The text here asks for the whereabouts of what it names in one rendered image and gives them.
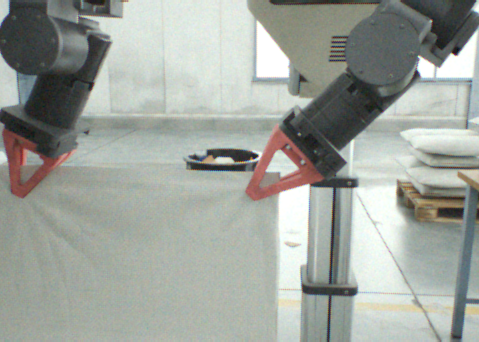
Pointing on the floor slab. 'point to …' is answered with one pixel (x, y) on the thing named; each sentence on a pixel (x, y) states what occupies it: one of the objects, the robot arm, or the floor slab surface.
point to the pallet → (426, 206)
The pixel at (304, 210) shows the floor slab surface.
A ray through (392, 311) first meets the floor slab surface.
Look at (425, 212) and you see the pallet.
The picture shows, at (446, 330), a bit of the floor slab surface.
